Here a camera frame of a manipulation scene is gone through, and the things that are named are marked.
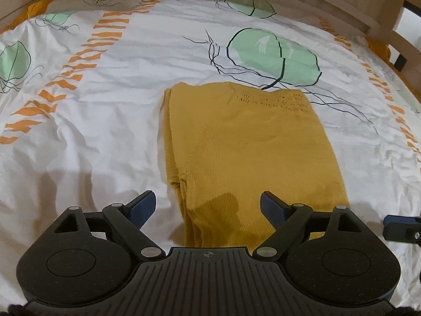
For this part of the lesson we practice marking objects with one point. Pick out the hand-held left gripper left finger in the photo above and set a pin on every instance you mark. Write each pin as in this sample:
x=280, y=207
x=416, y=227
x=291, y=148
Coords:
x=143, y=209

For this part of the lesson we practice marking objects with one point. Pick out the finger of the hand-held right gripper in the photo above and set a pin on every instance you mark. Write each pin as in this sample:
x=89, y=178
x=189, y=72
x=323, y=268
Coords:
x=398, y=223

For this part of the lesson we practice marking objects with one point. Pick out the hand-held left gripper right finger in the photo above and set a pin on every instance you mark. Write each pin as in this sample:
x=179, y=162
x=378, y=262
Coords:
x=273, y=209

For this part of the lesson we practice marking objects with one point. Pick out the yellow knit sweater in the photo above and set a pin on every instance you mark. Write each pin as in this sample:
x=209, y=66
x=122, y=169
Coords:
x=243, y=144

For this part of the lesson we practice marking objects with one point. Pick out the white leaf-print duvet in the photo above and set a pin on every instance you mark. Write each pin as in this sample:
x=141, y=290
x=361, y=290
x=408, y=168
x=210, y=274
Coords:
x=115, y=105

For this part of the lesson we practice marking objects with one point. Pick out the beige wooden bed frame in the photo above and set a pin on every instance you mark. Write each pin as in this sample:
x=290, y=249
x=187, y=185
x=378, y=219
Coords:
x=329, y=3

